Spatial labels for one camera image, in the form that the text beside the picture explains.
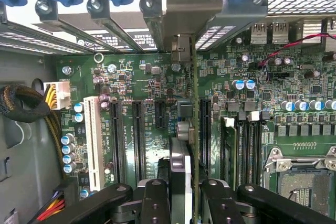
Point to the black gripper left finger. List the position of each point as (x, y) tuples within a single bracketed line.
[(155, 203)]

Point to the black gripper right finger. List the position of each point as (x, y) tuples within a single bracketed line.
[(218, 203)]

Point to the green RAM stick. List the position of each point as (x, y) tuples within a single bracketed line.
[(229, 155)]

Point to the black RAM slot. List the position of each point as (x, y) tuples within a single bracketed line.
[(243, 150), (255, 150)]

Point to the long expansion slot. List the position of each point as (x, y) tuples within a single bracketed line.
[(117, 140), (139, 140), (205, 134)]

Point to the white expansion slot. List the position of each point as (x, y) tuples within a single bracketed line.
[(94, 142)]

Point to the CPU socket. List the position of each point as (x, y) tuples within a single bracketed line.
[(302, 182)]

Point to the short expansion slot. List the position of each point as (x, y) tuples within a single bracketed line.
[(160, 115)]

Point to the green motherboard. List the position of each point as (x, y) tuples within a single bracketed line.
[(262, 77)]

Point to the white power connector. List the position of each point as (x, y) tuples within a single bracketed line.
[(61, 95)]

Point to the grey power supply unit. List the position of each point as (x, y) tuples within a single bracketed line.
[(15, 140)]

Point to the perforated metal slot cover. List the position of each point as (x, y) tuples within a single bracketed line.
[(39, 41), (120, 33), (78, 33), (215, 36)]

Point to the metal USB port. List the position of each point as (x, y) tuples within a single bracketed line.
[(280, 32), (259, 32)]

